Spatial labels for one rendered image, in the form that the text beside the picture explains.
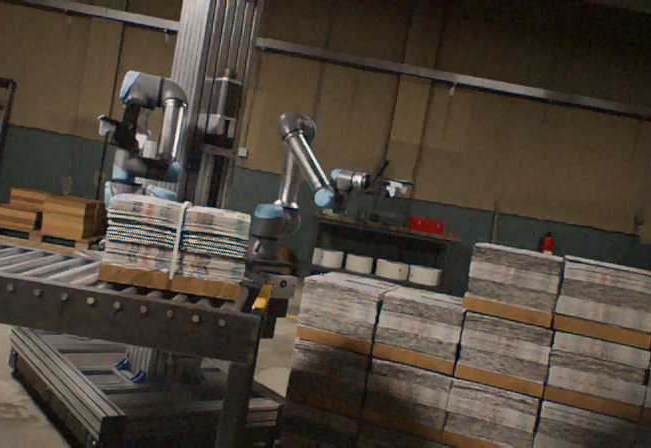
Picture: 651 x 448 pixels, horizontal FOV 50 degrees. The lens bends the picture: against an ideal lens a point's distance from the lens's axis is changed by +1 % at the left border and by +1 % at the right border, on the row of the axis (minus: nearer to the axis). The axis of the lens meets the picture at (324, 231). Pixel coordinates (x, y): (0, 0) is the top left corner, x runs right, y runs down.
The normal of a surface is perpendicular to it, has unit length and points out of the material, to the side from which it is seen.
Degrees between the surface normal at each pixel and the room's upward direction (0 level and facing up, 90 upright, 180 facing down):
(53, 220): 89
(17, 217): 93
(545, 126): 90
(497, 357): 90
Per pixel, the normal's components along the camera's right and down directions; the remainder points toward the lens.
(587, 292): -0.33, -0.01
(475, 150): 0.03, 0.06
